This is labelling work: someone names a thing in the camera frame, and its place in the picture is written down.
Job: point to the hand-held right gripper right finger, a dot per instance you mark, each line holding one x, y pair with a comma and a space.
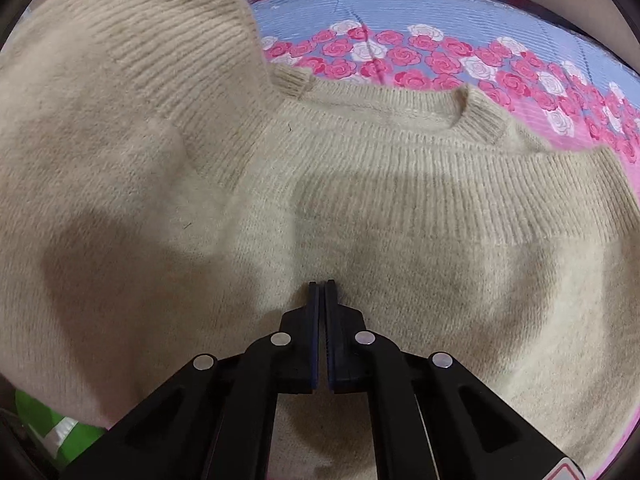
342, 355

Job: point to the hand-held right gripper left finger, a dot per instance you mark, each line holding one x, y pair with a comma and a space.
300, 355

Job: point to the cream sweater with black hearts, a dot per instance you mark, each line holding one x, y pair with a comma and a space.
200, 185

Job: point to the green plastic packet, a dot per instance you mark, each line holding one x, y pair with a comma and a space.
55, 430

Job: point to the pink floral bed sheet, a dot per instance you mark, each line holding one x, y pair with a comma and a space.
425, 55

